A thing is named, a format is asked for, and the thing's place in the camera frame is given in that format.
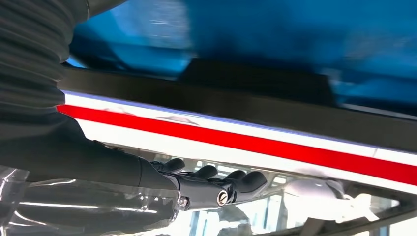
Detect blue metal shelf rack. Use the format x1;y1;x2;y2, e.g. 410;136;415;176
66;0;417;115

